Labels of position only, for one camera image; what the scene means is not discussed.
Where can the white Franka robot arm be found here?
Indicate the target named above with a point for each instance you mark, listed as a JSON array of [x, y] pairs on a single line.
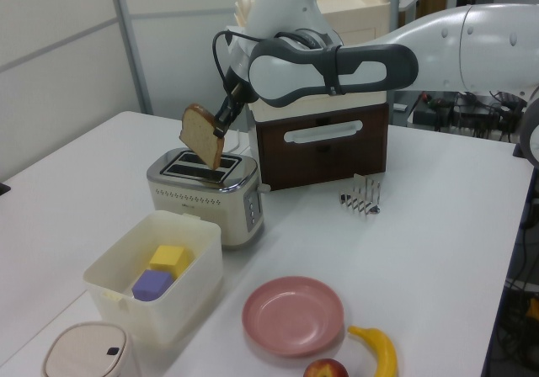
[[379, 63]]

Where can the chrome and cream toaster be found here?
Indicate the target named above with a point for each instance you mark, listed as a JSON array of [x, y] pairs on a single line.
[[202, 202]]

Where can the yellow cube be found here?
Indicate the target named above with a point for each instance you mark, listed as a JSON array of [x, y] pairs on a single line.
[[167, 257]]

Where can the cream plastic cart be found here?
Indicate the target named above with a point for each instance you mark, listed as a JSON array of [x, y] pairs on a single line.
[[358, 2]]

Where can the metal toast rack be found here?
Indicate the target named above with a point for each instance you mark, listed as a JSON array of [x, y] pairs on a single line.
[[362, 196]]

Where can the pink round plate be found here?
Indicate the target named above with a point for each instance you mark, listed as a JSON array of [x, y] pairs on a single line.
[[292, 316]]

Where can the brown-crusted bread slice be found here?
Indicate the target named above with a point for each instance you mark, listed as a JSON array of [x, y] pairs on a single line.
[[198, 135]]

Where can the brown drawer cabinet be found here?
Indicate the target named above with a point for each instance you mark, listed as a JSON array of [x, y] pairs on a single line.
[[324, 154]]

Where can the yellow banana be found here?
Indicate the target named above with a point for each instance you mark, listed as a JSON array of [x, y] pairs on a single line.
[[385, 352]]

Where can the cream lidded trash can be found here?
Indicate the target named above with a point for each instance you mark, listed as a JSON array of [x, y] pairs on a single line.
[[84, 352]]

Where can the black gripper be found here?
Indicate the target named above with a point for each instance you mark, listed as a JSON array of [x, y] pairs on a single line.
[[242, 84]]

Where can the purple cube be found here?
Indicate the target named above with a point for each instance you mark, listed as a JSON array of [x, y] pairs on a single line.
[[151, 284]]

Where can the cream plastic storage box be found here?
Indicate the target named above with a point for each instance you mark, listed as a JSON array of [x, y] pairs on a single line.
[[177, 293]]

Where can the red apple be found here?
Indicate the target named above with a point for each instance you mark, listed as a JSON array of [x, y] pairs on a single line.
[[325, 369]]

